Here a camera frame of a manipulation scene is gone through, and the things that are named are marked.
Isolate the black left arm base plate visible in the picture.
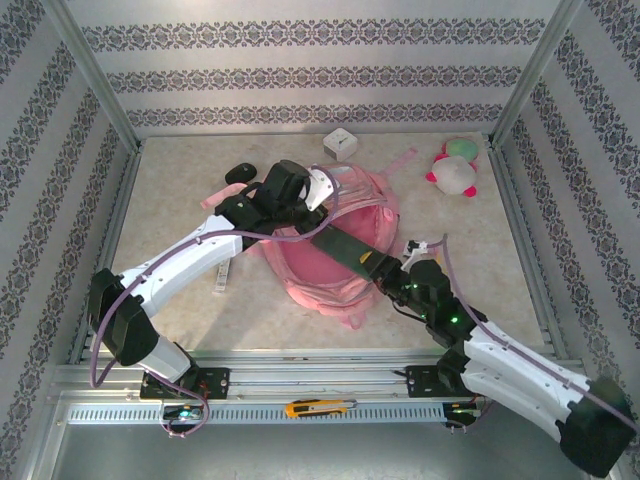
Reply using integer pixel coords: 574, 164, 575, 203
139, 367, 232, 401

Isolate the pink backpack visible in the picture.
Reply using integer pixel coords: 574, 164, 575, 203
199, 147, 419, 331

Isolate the white square alarm clock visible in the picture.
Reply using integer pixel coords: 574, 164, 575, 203
322, 127, 357, 162

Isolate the dark green brown book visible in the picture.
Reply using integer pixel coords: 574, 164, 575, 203
310, 224, 401, 287

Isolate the perforated metal cable tray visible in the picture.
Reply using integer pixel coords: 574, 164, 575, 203
67, 402, 449, 426

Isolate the small LED circuit board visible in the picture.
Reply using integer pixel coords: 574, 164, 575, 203
162, 405, 206, 422
444, 402, 489, 419

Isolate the white pink green plush toy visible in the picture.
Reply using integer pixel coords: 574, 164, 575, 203
424, 137, 484, 201

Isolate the yellow black utility knife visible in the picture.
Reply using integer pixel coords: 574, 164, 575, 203
283, 398, 359, 419

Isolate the white printed ruler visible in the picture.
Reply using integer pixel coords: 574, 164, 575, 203
212, 255, 235, 296

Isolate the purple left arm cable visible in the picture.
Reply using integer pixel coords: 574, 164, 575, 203
89, 164, 341, 441

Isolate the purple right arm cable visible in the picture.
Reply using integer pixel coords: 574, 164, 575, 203
439, 233, 640, 436

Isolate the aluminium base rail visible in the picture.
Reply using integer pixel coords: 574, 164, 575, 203
49, 349, 587, 401

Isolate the black computer mouse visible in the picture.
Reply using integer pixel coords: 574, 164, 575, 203
223, 162, 259, 185

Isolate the aluminium table side rail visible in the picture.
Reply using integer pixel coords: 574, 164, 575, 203
82, 142, 146, 361
487, 139, 586, 361

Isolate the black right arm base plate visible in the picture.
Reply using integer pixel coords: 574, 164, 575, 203
394, 363, 469, 400

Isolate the aluminium frame post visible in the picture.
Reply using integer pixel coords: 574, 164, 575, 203
42, 0, 144, 151
489, 0, 586, 146

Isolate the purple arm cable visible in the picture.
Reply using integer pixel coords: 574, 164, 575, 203
89, 164, 341, 441
439, 233, 640, 436

